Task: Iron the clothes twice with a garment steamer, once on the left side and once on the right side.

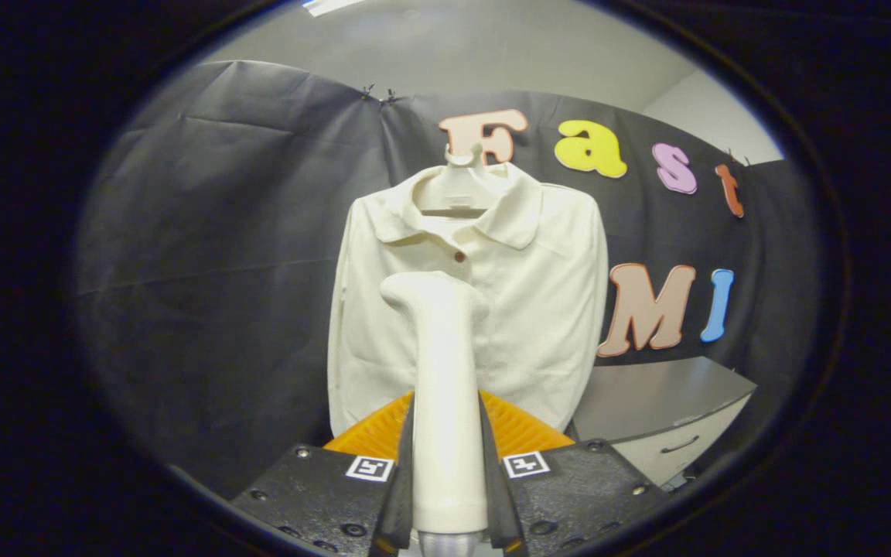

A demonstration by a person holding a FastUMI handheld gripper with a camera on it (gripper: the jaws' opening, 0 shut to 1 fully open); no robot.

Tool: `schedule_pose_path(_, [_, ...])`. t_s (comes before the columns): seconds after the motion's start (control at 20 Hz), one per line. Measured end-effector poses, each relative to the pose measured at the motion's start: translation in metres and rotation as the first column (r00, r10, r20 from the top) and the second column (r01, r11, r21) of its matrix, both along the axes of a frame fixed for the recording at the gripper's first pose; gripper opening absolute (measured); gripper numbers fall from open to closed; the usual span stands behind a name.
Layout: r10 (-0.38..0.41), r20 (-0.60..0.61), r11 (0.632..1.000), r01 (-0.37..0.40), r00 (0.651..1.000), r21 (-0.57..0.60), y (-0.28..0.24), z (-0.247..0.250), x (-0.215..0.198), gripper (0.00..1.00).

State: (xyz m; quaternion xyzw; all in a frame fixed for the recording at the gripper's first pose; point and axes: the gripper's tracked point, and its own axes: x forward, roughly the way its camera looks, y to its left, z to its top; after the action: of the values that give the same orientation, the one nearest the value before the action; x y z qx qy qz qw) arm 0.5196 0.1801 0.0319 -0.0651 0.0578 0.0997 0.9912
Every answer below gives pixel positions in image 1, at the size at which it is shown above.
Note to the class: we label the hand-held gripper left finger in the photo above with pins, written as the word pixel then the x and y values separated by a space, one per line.
pixel 322 495

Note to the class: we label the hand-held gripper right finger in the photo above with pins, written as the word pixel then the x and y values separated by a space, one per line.
pixel 577 495

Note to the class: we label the white garment steamer head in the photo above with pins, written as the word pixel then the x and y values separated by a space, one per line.
pixel 445 402

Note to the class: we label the cream button-up shirt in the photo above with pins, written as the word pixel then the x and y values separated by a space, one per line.
pixel 538 309

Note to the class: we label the white clothes hanger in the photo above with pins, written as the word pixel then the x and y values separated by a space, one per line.
pixel 457 193

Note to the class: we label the grey drawer cabinet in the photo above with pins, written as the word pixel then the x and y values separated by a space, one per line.
pixel 646 402

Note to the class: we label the black backdrop cloth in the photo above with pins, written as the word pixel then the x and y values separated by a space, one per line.
pixel 206 309

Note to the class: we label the narrow ceiling light strip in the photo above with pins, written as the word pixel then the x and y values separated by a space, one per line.
pixel 329 6

